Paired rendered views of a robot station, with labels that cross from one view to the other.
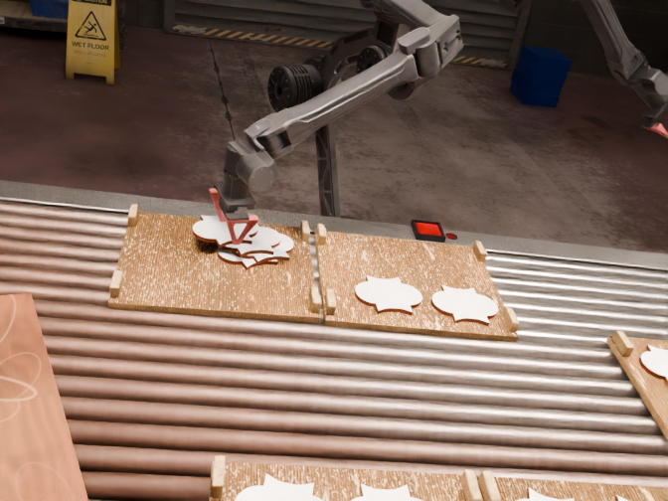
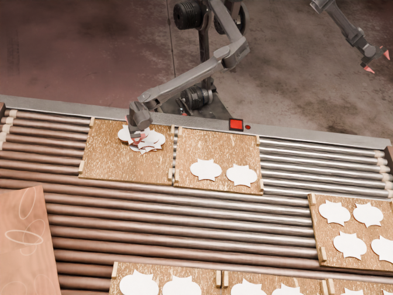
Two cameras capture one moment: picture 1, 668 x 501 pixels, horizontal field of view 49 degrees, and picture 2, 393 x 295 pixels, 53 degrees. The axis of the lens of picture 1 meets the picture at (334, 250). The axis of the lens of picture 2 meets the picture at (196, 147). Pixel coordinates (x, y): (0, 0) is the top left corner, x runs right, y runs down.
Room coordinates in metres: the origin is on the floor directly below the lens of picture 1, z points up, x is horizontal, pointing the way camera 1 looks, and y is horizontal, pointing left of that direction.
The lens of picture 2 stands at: (0.18, -0.14, 2.41)
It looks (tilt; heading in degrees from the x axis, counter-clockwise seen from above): 50 degrees down; 3
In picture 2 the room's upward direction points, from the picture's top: 12 degrees clockwise
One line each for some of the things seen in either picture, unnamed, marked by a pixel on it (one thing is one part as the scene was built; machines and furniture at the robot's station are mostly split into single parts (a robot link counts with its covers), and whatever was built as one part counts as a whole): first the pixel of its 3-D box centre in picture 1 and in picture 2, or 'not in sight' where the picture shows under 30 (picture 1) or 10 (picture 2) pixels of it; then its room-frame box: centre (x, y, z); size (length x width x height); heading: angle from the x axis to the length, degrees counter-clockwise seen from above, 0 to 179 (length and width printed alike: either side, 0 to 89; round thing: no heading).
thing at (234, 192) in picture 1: (236, 184); (135, 119); (1.35, 0.23, 1.10); 0.10 x 0.07 x 0.07; 30
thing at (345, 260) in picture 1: (409, 282); (218, 160); (1.38, -0.18, 0.93); 0.41 x 0.35 x 0.02; 101
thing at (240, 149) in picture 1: (241, 159); (136, 110); (1.35, 0.22, 1.16); 0.07 x 0.06 x 0.07; 39
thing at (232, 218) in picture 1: (237, 222); (136, 135); (1.32, 0.21, 1.03); 0.07 x 0.07 x 0.09; 30
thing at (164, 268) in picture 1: (219, 263); (129, 150); (1.30, 0.24, 0.93); 0.41 x 0.35 x 0.02; 103
